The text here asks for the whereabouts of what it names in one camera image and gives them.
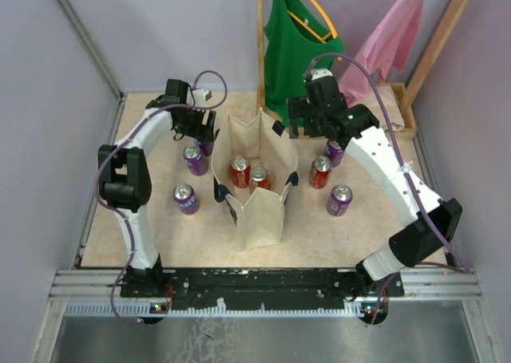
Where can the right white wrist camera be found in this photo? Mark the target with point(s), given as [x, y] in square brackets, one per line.
[316, 74]

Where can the pink shirt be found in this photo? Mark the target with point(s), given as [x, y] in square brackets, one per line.
[389, 46]

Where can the wooden clothes rack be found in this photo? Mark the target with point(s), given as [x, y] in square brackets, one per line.
[405, 93]

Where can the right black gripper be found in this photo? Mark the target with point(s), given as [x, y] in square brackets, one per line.
[299, 108]

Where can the red coke can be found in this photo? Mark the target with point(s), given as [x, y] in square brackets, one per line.
[320, 172]
[258, 177]
[240, 168]

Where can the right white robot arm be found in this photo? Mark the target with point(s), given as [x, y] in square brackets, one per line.
[429, 222]

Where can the beige canvas tote bag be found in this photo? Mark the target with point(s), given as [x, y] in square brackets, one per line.
[258, 215]

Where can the green tank top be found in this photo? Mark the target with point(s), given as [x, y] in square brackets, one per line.
[283, 82]

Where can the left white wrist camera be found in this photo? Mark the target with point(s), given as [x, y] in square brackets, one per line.
[201, 96]

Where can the purple fanta can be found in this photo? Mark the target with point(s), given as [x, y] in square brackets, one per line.
[186, 199]
[334, 153]
[195, 160]
[339, 200]
[206, 147]

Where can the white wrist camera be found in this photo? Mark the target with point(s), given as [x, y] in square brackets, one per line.
[316, 74]
[201, 96]

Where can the folded beige cloth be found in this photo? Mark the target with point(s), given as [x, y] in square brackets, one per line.
[391, 104]

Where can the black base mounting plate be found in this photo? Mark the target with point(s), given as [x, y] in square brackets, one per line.
[262, 288]

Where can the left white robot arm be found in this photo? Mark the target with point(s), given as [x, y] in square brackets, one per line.
[123, 182]

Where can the aluminium frame rail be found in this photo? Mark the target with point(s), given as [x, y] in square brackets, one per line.
[94, 292]

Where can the yellow clothes hanger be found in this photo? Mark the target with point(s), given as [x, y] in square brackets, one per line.
[315, 16]

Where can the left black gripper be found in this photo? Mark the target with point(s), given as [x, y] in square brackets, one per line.
[201, 132]

